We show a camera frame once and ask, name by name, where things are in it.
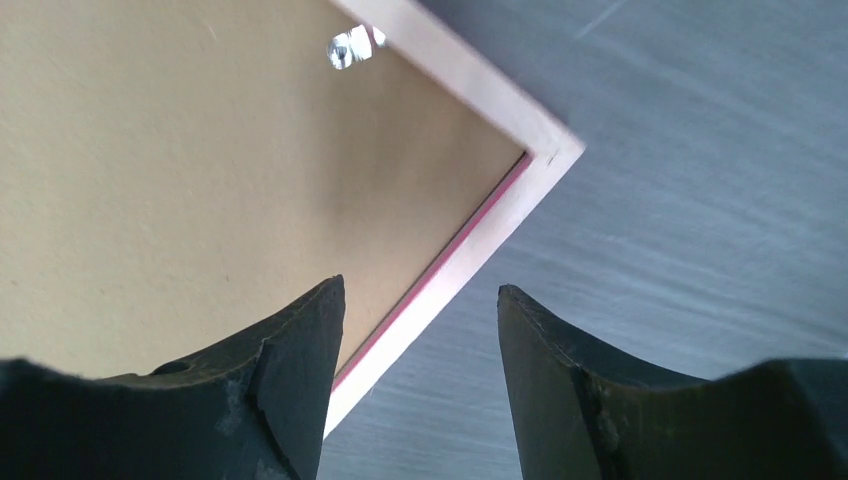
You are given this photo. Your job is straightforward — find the brown backing board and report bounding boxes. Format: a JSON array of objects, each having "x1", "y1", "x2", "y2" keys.
[{"x1": 1, "y1": 1, "x2": 522, "y2": 378}]

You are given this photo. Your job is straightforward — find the orange wooden picture frame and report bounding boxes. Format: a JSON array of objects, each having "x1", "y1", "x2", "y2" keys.
[{"x1": 324, "y1": 1, "x2": 585, "y2": 434}]

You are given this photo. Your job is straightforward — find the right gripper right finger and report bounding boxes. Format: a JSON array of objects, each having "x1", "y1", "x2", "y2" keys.
[{"x1": 497, "y1": 285, "x2": 847, "y2": 479}]

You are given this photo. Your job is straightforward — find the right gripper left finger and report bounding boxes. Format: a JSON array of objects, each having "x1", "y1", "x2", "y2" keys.
[{"x1": 1, "y1": 276, "x2": 345, "y2": 479}]

